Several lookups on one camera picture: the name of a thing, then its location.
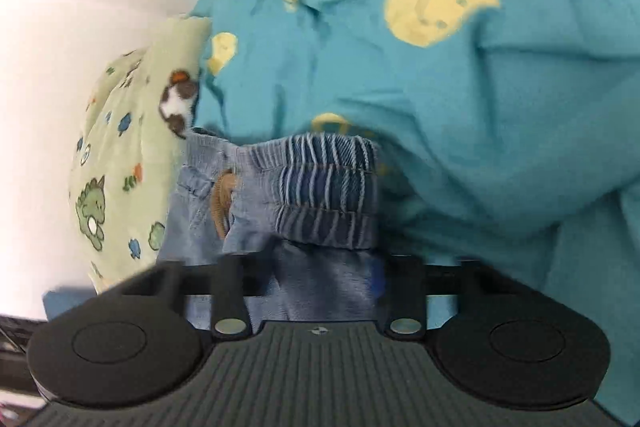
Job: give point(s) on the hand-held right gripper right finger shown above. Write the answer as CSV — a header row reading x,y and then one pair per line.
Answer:
x,y
379,283

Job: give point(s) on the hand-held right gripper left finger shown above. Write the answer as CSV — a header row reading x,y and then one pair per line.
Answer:
x,y
229,292

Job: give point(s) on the blue denim jeans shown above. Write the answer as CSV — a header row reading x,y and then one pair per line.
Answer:
x,y
310,192

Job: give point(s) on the green cartoon print blanket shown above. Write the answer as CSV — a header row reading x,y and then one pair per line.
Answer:
x,y
120,147

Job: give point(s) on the teal smiley print bedsheet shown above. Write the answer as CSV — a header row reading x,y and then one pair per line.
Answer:
x,y
500,107

